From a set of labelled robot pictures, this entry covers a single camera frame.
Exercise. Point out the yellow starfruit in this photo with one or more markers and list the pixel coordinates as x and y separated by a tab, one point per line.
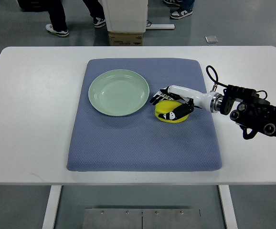
167	106

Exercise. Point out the grey floor socket plate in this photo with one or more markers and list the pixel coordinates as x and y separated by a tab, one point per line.
211	39

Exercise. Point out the left white table leg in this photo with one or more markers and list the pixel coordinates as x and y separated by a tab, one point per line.
52	207

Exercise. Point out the white floor rail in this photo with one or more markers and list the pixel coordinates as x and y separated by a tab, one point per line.
160	27

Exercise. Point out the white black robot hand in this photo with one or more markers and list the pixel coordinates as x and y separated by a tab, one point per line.
188	97

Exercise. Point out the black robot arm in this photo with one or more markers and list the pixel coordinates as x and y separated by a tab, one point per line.
244	106

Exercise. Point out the light green plate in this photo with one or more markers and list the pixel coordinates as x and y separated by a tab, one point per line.
118	92

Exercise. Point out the right white table leg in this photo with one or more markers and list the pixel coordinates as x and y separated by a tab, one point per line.
227	207

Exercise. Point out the white table leg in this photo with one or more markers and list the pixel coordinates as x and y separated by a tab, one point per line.
227	207
52	207

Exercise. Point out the cardboard box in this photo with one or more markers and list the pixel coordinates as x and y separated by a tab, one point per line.
125	39

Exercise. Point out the metal base plate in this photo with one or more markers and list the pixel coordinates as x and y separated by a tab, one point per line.
141	218

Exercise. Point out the blue padded mat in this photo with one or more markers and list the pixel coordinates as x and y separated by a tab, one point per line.
140	141

